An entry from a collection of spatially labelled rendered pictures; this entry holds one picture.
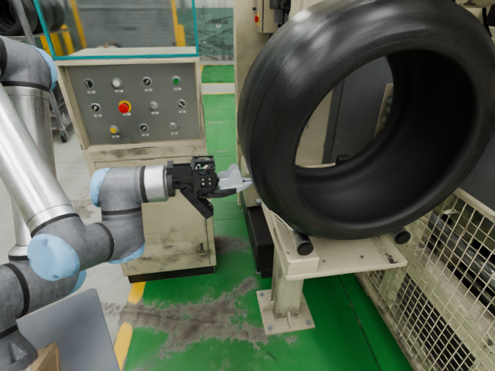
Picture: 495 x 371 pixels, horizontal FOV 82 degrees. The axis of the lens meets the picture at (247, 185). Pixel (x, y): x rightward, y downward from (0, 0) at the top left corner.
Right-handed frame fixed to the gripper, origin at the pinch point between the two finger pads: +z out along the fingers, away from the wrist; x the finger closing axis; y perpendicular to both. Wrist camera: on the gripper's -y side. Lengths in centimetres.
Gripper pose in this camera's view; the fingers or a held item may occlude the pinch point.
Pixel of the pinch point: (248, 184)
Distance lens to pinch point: 74.1
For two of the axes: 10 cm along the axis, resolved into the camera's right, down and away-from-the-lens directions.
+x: -1.5, -5.3, 8.3
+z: 9.9, -0.7, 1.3
